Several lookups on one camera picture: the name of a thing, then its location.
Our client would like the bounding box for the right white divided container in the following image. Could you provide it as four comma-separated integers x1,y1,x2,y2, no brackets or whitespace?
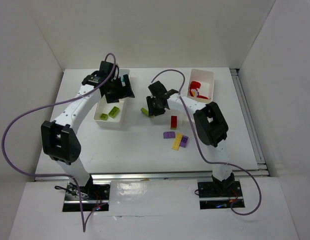
181,68,215,104

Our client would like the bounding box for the yellow long lego plate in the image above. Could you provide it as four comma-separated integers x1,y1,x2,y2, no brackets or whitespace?
171,133,183,151

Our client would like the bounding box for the aluminium right side rail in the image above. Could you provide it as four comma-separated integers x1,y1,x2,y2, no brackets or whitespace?
229,68,268,170

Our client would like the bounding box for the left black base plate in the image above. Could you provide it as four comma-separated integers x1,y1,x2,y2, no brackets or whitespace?
62,183,111,213

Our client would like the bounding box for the red studded lego brick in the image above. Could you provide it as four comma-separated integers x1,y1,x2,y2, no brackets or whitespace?
197,95,211,100

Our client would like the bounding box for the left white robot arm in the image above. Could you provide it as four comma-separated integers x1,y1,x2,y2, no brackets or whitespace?
41,60,135,196

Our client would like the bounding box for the purple square lego brick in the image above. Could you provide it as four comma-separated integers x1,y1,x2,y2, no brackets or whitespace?
179,135,189,148

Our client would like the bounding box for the aluminium rail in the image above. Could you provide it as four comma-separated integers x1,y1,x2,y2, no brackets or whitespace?
229,68,268,170
35,167,270,182

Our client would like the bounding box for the red tall lego brick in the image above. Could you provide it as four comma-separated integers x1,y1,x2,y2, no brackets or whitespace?
170,115,178,130

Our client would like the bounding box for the lime and white lego base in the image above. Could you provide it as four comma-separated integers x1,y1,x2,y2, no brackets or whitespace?
140,107,151,118

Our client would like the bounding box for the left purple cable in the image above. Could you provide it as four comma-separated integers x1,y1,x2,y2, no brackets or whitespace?
1,52,117,233

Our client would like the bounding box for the red slope lego brick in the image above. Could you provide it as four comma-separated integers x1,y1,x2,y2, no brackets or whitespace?
189,81,201,89

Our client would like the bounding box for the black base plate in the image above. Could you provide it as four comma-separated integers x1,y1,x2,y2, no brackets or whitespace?
62,183,111,213
194,181,245,210

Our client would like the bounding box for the red oval lego piece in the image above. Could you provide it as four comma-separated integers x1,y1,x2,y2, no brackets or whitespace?
189,86,199,98

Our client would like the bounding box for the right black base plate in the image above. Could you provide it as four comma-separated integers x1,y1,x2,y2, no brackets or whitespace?
194,181,245,210

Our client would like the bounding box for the small lime green lego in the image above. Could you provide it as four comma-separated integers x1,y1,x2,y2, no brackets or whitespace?
99,113,109,121

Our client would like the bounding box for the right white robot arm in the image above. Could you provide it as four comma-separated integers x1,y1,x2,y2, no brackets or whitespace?
146,81,235,194

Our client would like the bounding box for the purple flat lego plate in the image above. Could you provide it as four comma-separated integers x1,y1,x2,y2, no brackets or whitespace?
163,131,176,139

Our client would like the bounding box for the aluminium front rail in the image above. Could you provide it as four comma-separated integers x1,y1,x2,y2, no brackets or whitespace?
35,167,270,182

